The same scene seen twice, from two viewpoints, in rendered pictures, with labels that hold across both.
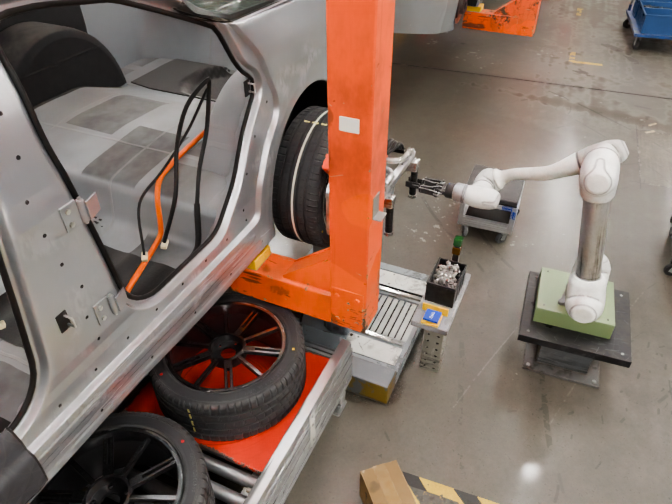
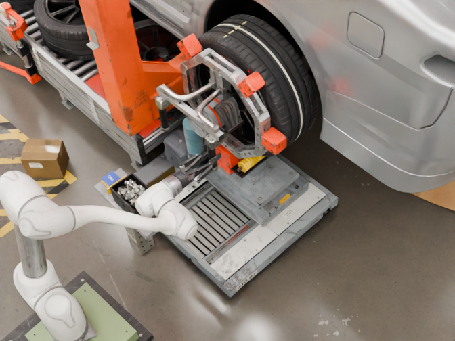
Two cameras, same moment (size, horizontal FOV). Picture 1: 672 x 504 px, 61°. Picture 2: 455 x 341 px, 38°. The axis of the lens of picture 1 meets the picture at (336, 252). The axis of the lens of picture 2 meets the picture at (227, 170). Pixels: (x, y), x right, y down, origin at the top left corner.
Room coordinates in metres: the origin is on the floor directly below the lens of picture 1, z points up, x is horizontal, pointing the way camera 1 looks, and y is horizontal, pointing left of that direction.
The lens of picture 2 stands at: (3.26, -2.02, 3.08)
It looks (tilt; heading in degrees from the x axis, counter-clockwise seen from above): 52 degrees down; 116
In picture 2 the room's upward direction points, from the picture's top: 5 degrees counter-clockwise
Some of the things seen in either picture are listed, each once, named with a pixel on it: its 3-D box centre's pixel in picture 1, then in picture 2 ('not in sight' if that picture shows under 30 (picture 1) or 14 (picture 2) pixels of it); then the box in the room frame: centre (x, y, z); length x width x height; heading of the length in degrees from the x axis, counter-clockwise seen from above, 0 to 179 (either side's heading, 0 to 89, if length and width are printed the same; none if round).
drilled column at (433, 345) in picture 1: (435, 335); (136, 224); (1.95, -0.49, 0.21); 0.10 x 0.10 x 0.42; 65
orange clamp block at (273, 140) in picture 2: not in sight; (273, 141); (2.62, -0.22, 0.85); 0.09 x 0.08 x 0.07; 155
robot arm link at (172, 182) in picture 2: (459, 192); (172, 185); (2.29, -0.59, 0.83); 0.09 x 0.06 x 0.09; 155
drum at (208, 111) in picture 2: not in sight; (213, 114); (2.30, -0.16, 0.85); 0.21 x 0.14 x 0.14; 65
